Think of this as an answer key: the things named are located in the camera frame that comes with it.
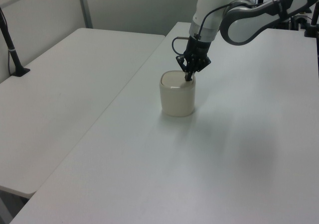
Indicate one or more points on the white side table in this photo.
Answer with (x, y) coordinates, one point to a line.
(62, 97)

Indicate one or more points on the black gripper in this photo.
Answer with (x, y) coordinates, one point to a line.
(198, 47)

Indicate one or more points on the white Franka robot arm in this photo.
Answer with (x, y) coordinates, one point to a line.
(249, 17)

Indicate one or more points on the grey metal frame post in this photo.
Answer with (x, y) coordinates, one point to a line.
(84, 7)

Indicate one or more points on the cream trash bin body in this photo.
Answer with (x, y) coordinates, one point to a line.
(177, 102)

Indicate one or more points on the black stand with clamp base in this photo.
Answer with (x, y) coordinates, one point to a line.
(311, 28)

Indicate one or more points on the cream trash bin lid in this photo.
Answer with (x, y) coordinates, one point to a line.
(174, 80)

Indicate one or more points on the black clamped camera pole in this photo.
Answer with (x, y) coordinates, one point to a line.
(11, 52)

